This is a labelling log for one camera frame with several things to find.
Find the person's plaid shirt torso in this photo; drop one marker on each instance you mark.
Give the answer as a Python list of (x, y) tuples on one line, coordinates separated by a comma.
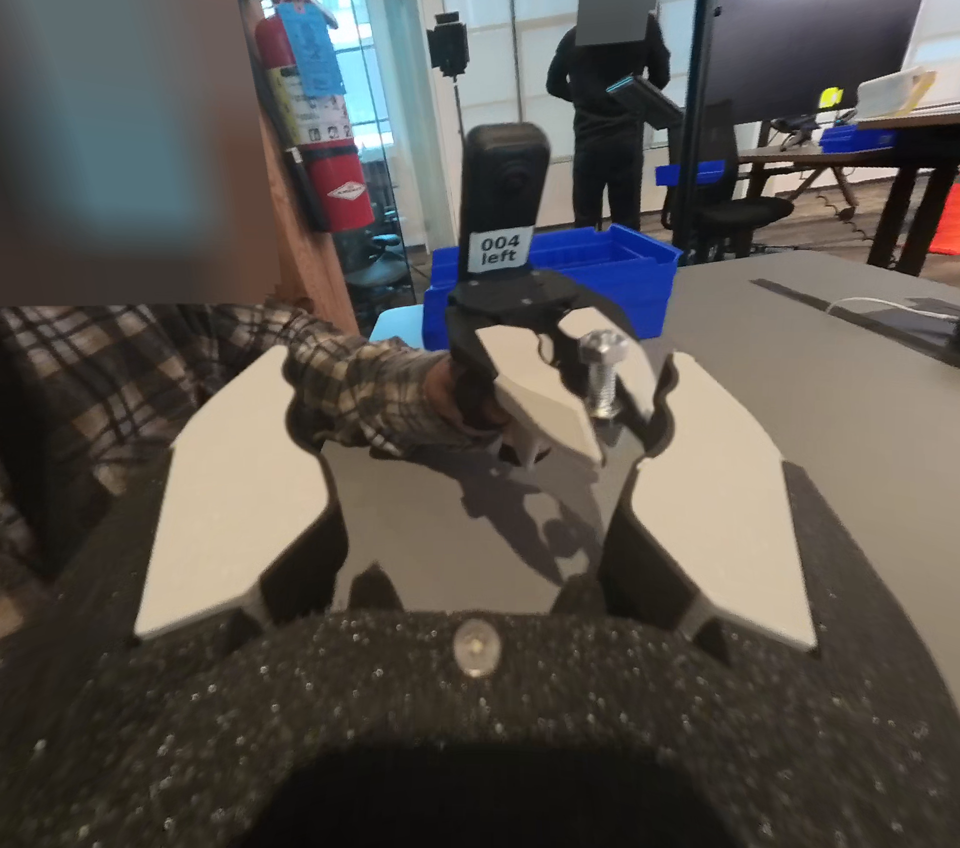
[(75, 376)]

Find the small blue bin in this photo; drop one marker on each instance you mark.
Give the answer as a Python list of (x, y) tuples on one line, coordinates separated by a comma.
[(855, 140), (694, 173)]

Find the black tripod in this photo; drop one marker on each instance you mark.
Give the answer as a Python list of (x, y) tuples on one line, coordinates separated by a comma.
[(701, 38)]

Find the large black monitor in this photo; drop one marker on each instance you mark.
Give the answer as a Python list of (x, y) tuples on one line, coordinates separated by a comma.
[(810, 38)]

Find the person's left forearm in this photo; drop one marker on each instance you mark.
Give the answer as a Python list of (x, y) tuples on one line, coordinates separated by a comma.
[(360, 383)]

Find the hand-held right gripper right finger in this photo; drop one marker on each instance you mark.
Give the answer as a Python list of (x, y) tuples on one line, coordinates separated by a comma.
[(720, 488)]

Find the silver hex bolt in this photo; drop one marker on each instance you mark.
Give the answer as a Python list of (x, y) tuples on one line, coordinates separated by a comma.
[(604, 368)]

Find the black office chair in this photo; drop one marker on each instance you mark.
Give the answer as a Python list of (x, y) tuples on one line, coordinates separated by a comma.
[(379, 263), (720, 188)]

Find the silver hex nut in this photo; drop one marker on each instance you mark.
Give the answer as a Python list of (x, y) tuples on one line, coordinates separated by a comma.
[(604, 411)]

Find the orange traffic cone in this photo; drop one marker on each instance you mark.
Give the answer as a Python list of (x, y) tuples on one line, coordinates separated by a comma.
[(949, 226)]

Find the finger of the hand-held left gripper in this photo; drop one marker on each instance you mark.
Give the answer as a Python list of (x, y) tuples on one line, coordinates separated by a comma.
[(641, 376), (525, 383)]

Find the person's left hand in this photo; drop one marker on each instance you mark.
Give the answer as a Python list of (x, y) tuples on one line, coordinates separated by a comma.
[(439, 389)]

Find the blue paper tag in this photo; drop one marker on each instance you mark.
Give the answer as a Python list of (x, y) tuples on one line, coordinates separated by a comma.
[(315, 53)]

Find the yellow laptop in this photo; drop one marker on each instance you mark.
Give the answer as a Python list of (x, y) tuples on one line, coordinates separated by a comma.
[(892, 91)]

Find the large blue storage bin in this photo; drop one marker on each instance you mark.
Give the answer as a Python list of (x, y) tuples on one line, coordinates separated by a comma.
[(622, 271)]

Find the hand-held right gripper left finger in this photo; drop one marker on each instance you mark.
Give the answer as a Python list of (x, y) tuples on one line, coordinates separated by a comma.
[(240, 488)]

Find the pale blue seat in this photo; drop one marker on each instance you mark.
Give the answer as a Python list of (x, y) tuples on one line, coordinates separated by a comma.
[(397, 327)]

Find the wooden desk with black legs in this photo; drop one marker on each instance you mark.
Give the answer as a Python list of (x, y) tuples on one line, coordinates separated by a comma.
[(787, 152)]

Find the black music stand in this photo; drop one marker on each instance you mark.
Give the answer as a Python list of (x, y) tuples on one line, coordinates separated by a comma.
[(645, 98)]

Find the wooden post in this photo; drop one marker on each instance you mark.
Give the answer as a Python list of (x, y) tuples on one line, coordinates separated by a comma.
[(300, 278)]

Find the red fire extinguisher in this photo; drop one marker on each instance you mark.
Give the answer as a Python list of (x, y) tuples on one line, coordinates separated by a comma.
[(341, 181)]

